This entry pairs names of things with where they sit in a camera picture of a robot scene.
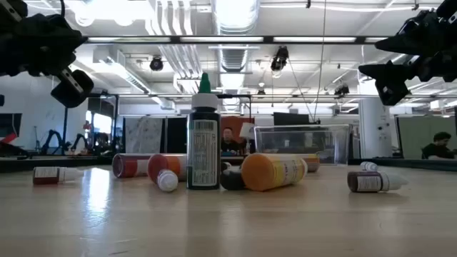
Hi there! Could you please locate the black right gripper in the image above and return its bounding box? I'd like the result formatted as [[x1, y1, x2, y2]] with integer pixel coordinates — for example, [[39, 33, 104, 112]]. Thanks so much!
[[358, 0, 457, 106]]

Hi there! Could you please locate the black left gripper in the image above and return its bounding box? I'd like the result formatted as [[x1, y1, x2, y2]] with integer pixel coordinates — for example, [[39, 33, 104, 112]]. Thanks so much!
[[0, 0, 95, 109]]

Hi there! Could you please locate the small red food coloring bottle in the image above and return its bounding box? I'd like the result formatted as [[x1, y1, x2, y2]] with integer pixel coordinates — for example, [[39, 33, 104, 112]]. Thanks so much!
[[32, 166, 85, 186]]

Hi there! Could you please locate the large orange food coloring bottle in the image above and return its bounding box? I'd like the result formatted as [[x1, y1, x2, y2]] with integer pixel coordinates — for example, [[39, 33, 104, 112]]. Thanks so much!
[[303, 153, 321, 173]]

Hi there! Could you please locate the large red food coloring bottle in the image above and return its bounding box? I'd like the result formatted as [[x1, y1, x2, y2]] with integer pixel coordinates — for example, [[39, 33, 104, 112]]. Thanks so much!
[[111, 153, 154, 178]]

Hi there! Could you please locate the large yellow food coloring bottle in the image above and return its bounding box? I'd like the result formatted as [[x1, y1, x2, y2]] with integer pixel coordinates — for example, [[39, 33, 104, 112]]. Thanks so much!
[[241, 152, 308, 192]]

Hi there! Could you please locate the large green food coloring bottle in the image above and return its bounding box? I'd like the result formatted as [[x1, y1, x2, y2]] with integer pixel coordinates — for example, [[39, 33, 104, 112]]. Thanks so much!
[[186, 73, 221, 191]]

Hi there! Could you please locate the small black food coloring bottle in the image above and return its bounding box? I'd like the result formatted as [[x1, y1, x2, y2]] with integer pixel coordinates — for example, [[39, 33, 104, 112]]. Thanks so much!
[[219, 167, 247, 191]]

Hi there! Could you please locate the white column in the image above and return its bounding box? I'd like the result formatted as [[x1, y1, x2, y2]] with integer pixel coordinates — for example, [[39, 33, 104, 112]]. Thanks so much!
[[358, 96, 393, 160]]

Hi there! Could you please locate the person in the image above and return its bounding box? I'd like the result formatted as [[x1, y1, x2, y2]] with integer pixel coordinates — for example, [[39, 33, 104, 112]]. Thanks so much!
[[220, 126, 244, 156], [421, 131, 456, 160]]

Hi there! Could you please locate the black ceiling spotlight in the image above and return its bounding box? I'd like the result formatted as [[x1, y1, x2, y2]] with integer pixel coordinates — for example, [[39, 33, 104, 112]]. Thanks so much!
[[149, 56, 165, 72]]

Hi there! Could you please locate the black computer monitor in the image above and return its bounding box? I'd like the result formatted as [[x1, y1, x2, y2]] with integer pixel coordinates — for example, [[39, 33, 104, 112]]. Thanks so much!
[[273, 111, 311, 126]]

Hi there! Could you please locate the black overhead light bar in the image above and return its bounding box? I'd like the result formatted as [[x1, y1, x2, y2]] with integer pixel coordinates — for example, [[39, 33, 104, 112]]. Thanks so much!
[[84, 34, 390, 46]]

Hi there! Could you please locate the white patterned partition panel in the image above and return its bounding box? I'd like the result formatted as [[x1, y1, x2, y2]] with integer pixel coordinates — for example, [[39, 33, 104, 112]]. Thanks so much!
[[124, 116, 165, 154]]

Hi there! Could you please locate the clear plastic container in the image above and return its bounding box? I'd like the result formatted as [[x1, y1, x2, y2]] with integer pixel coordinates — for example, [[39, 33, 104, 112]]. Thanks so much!
[[253, 124, 351, 167]]

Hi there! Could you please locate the white table lamp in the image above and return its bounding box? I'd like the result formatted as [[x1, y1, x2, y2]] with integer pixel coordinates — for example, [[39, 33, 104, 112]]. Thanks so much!
[[238, 123, 256, 140]]

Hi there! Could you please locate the orange partition panel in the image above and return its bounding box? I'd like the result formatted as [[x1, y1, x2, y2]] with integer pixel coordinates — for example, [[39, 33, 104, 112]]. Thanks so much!
[[220, 116, 255, 143]]

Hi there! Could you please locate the green partition wall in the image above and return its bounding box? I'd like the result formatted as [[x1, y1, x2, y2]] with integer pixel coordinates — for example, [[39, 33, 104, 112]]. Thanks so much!
[[396, 116, 457, 160]]

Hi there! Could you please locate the black hanging camera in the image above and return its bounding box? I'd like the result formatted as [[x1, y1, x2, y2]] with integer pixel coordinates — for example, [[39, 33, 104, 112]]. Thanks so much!
[[270, 45, 290, 72]]

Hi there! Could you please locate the black metal table frame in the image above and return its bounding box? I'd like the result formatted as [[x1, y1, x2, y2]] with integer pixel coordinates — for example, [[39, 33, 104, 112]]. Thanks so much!
[[0, 155, 457, 173]]

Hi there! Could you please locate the silver ventilation duct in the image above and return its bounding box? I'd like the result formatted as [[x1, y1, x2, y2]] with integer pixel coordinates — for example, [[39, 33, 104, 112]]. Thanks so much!
[[212, 0, 261, 72]]

